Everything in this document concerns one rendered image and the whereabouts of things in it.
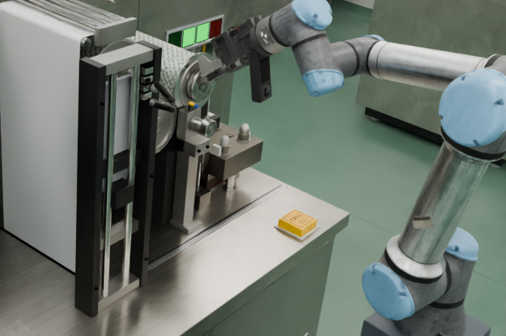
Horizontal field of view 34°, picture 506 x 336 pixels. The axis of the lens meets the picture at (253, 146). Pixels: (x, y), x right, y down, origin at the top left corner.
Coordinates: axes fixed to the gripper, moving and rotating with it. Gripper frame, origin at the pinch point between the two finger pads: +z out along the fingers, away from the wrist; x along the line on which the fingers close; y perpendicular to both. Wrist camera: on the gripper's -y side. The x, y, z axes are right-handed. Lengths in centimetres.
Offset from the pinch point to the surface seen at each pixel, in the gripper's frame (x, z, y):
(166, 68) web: 4.7, 5.7, 6.7
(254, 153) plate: -23.2, 17.6, -20.1
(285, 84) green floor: -276, 197, -1
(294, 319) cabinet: -17, 24, -64
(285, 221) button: -13.1, 8.9, -37.9
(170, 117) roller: 6.7, 9.1, -3.6
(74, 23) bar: 31.6, -4.2, 19.0
